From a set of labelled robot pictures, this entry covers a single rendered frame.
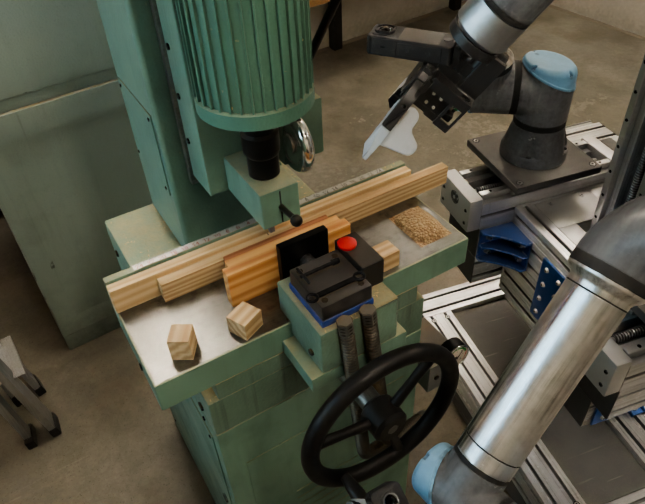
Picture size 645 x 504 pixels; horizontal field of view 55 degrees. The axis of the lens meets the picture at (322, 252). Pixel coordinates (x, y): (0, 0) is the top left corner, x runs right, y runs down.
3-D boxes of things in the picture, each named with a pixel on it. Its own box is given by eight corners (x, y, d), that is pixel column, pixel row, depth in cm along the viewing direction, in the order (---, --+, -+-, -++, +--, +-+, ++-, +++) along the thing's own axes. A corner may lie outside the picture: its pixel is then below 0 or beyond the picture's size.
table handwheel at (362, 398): (395, 343, 81) (495, 368, 102) (315, 257, 94) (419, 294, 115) (274, 501, 87) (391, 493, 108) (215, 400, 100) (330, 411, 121)
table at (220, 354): (184, 460, 89) (175, 437, 85) (118, 325, 109) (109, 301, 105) (502, 291, 111) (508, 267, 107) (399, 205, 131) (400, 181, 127)
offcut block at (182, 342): (193, 360, 95) (188, 341, 92) (172, 360, 95) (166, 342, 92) (197, 341, 97) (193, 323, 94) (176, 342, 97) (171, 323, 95)
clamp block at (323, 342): (320, 376, 95) (317, 337, 89) (278, 320, 104) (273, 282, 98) (399, 335, 100) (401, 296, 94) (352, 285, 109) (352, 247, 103)
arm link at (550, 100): (571, 130, 135) (586, 71, 126) (507, 126, 137) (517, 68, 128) (565, 103, 144) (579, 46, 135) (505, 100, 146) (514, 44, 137)
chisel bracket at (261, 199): (265, 238, 102) (259, 196, 96) (229, 196, 111) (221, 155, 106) (304, 222, 105) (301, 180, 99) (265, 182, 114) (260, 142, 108)
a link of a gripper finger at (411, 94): (392, 132, 80) (435, 75, 78) (382, 124, 79) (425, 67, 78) (387, 131, 84) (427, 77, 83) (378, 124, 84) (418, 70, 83)
